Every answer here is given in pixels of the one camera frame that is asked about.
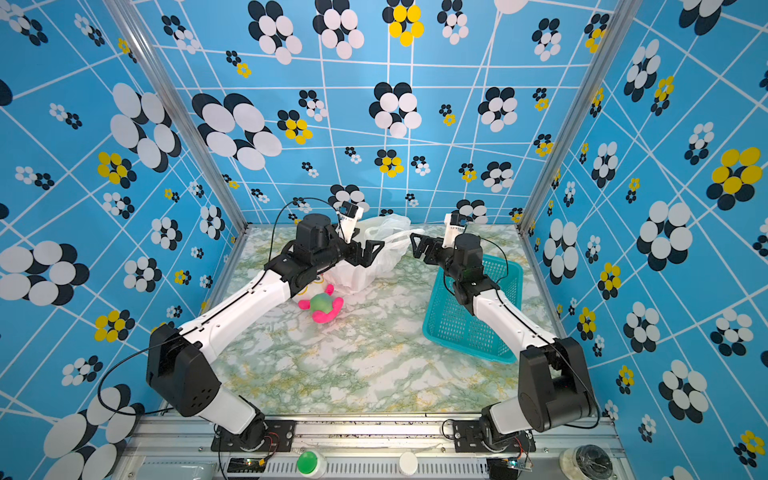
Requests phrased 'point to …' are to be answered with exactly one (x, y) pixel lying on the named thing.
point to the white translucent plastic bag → (390, 229)
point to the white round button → (408, 463)
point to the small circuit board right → (519, 463)
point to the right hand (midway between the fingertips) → (425, 237)
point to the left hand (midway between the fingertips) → (372, 235)
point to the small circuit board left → (246, 465)
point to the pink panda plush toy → (323, 306)
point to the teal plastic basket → (447, 320)
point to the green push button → (307, 462)
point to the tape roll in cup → (586, 462)
